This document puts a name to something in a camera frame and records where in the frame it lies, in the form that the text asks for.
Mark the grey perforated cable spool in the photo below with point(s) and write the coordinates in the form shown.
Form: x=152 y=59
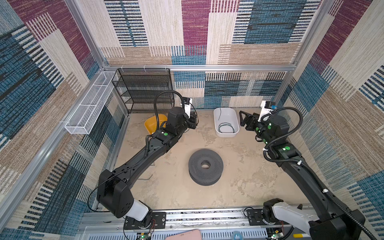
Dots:
x=205 y=167

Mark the white plastic tub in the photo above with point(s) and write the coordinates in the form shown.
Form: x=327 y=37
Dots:
x=226 y=122

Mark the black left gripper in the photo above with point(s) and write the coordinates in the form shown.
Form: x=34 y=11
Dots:
x=191 y=121

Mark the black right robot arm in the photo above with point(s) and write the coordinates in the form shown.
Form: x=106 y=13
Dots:
x=334 y=220

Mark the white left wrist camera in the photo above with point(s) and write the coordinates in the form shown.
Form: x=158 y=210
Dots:
x=187 y=105

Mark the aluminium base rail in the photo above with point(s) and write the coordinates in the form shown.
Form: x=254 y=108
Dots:
x=241 y=223

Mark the yellow plastic tub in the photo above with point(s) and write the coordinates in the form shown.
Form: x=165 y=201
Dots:
x=151 y=123

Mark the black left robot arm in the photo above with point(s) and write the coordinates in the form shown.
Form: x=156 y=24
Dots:
x=114 y=187

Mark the white wire mesh basket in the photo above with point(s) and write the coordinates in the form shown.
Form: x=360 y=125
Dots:
x=86 y=114

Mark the black wire mesh shelf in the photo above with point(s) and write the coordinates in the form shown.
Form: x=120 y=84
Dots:
x=138 y=87

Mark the pink object at bottom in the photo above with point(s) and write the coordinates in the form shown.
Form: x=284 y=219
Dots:
x=190 y=235

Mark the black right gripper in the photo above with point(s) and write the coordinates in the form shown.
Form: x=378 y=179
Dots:
x=252 y=119

